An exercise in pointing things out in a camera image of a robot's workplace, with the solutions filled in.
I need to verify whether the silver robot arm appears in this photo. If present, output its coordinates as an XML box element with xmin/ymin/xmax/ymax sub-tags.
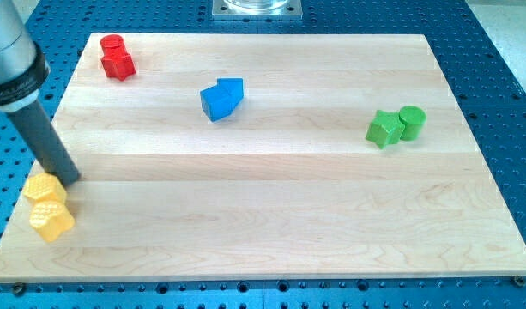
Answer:
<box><xmin>0</xmin><ymin>0</ymin><xmax>50</xmax><ymax>112</ymax></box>

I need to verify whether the blue cube block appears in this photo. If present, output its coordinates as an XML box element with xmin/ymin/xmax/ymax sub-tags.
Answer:
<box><xmin>200</xmin><ymin>85</ymin><xmax>233</xmax><ymax>122</ymax></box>

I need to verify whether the blue triangle block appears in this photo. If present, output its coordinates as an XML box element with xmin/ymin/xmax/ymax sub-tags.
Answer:
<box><xmin>217</xmin><ymin>77</ymin><xmax>244</xmax><ymax>106</ymax></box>

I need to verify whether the light wooden board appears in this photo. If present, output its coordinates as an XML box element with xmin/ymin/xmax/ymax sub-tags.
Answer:
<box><xmin>0</xmin><ymin>33</ymin><xmax>526</xmax><ymax>282</ymax></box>

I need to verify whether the green star block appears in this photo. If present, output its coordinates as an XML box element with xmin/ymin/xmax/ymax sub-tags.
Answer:
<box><xmin>366</xmin><ymin>110</ymin><xmax>405</xmax><ymax>149</ymax></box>

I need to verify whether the green cylinder block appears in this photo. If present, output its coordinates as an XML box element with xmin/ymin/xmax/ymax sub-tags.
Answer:
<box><xmin>399</xmin><ymin>106</ymin><xmax>426</xmax><ymax>141</ymax></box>

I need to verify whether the red cylinder block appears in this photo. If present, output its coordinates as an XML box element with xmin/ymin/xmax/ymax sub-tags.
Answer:
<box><xmin>100</xmin><ymin>34</ymin><xmax>126</xmax><ymax>57</ymax></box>

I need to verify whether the yellow hexagon block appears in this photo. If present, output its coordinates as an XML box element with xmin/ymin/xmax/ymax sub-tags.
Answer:
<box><xmin>22</xmin><ymin>173</ymin><xmax>67</xmax><ymax>203</ymax></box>

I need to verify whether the yellow star block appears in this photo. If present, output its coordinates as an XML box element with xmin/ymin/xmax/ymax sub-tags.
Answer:
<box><xmin>29</xmin><ymin>201</ymin><xmax>76</xmax><ymax>242</ymax></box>

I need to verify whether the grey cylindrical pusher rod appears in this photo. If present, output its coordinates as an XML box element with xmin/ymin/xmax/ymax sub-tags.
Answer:
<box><xmin>7</xmin><ymin>100</ymin><xmax>80</xmax><ymax>187</ymax></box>

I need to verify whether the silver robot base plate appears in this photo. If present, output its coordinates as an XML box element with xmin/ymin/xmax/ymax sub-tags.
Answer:
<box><xmin>212</xmin><ymin>0</ymin><xmax>303</xmax><ymax>20</ymax></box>

